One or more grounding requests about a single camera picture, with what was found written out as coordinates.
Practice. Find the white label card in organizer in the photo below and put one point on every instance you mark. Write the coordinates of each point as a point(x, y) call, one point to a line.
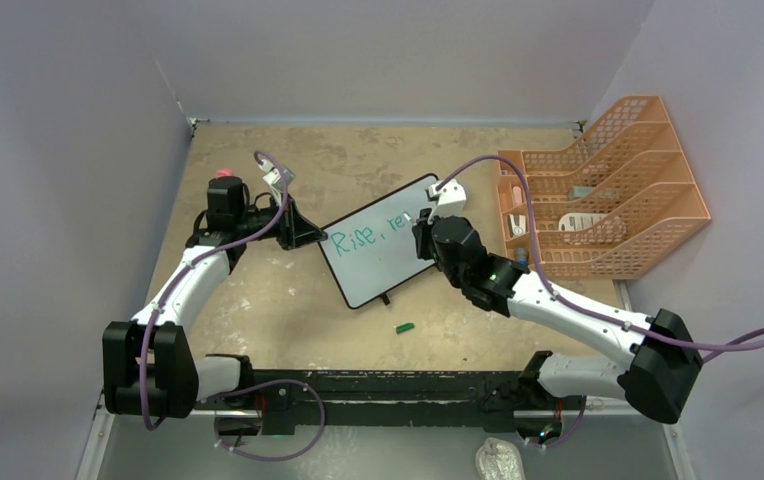
point(580, 221)

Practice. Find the orange plastic file organizer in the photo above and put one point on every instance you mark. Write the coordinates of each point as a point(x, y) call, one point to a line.
point(629, 164)

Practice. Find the white stapler in organizer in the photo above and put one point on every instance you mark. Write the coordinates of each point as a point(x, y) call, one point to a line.
point(518, 225)

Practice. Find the clear plastic bag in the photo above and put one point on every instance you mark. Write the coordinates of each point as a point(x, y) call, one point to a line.
point(498, 459)

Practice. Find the aluminium frame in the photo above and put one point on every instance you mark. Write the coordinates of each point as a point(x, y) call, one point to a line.
point(605, 438)

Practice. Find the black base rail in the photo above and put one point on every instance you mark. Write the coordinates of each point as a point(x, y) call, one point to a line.
point(493, 401)

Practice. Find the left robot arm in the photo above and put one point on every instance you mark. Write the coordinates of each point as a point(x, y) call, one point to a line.
point(148, 366)

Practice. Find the green marker cap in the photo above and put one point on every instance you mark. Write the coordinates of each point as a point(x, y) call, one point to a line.
point(400, 329)

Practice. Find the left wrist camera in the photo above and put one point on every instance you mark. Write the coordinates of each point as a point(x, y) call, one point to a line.
point(276, 180)

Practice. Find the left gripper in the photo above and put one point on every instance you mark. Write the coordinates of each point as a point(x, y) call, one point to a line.
point(295, 231)

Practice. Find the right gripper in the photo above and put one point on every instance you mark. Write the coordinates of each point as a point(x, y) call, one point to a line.
point(422, 232)

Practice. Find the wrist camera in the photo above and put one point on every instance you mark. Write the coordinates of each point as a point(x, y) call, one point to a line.
point(276, 180)
point(446, 199)

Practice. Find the small whiteboard black frame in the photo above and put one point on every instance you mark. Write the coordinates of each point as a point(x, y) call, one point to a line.
point(372, 250)

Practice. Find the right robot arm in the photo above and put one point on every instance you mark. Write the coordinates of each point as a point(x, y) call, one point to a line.
point(645, 360)

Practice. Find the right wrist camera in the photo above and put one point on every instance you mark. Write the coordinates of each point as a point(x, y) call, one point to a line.
point(446, 199)

